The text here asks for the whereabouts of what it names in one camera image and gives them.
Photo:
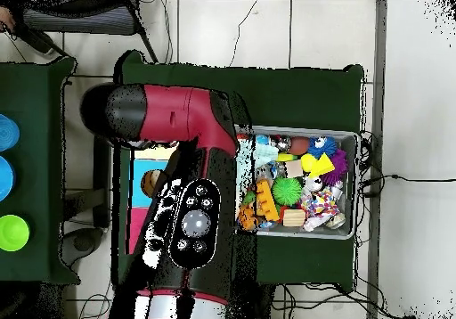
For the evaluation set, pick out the blue spiky ball with eye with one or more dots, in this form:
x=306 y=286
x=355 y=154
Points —
x=322 y=147

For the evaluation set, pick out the wooden box with three holes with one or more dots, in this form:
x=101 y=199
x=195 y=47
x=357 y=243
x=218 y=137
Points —
x=142 y=176

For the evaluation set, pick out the person's hand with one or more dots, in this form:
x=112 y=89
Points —
x=6 y=19

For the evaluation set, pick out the shallow clear mesh bin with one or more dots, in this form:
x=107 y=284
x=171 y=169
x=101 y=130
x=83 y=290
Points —
x=320 y=234

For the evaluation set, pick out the mint green waffle cloth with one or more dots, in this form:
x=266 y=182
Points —
x=265 y=151

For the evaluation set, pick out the plain wooden block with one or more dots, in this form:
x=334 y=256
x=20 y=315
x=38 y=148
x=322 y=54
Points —
x=295 y=168

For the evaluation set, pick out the grey and black chair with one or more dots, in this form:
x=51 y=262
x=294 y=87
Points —
x=78 y=19

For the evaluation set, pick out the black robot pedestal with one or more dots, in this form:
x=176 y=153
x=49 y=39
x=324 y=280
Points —
x=256 y=304

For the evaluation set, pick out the purple spiky toy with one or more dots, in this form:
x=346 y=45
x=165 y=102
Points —
x=338 y=165

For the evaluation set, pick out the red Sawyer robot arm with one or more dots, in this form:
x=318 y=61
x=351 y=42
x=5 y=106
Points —
x=167 y=112

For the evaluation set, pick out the dark grey rounded base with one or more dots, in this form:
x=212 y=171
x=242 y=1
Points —
x=83 y=242

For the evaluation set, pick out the dark green table cloth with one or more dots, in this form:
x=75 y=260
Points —
x=302 y=94
x=35 y=91

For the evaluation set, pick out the green spiky ball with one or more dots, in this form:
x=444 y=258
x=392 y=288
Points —
x=286 y=190

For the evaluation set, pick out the yellow cheese wedge toy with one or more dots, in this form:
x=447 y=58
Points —
x=320 y=165

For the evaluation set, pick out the black upright panel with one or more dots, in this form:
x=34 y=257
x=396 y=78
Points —
x=102 y=176

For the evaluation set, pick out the blue globe ball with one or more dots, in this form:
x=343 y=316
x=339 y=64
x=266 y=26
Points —
x=262 y=139

